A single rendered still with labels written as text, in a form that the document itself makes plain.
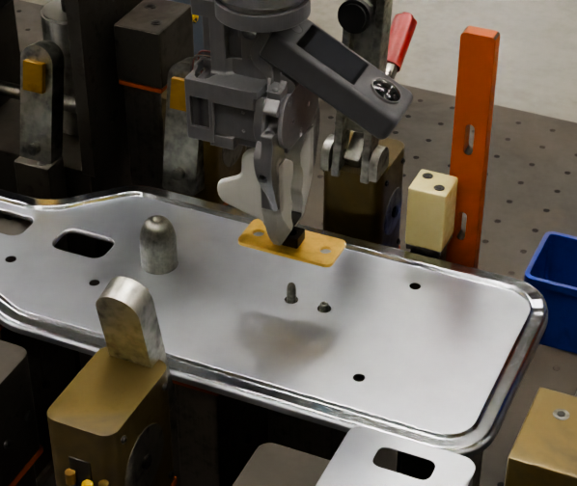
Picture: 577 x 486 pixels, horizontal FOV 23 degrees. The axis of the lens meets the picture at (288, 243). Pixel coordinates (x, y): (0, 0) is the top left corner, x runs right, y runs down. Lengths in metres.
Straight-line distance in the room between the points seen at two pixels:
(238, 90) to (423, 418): 0.28
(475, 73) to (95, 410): 0.42
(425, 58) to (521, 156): 1.75
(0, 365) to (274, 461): 0.24
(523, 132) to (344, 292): 0.87
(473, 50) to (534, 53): 2.58
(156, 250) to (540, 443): 0.40
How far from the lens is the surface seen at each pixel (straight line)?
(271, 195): 1.08
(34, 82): 1.37
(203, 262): 1.23
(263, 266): 1.22
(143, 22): 1.36
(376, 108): 1.03
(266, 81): 1.06
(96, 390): 1.04
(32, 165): 1.40
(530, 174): 1.93
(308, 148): 1.12
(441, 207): 1.21
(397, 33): 1.30
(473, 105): 1.20
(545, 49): 3.78
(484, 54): 1.17
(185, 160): 1.34
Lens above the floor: 1.73
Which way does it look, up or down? 36 degrees down
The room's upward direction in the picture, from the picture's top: straight up
